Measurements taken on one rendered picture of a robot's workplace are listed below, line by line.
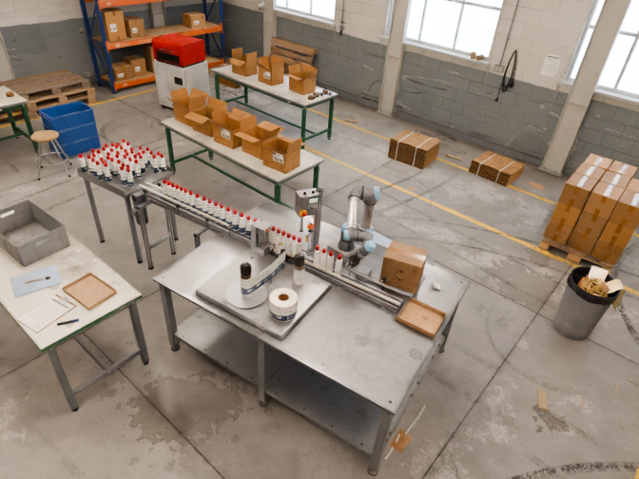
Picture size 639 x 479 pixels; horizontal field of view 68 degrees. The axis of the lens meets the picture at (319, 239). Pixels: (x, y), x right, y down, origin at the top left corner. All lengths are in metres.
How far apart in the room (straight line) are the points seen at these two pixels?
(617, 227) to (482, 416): 2.82
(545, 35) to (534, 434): 5.70
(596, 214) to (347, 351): 3.68
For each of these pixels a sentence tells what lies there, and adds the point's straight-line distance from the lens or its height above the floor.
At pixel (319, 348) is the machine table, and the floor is 0.83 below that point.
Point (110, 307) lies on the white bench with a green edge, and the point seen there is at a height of 0.80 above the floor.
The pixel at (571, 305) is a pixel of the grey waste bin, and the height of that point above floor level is 0.37.
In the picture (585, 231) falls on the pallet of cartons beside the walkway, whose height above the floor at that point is 0.41.
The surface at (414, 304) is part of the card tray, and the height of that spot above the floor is 0.83.
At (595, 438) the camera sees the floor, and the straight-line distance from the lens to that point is 4.60.
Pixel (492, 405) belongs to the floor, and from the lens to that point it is 4.40.
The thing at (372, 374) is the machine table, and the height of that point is 0.83.
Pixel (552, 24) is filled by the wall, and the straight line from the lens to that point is 8.10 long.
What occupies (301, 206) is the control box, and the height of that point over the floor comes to 1.39.
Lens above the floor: 3.33
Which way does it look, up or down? 36 degrees down
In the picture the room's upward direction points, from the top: 4 degrees clockwise
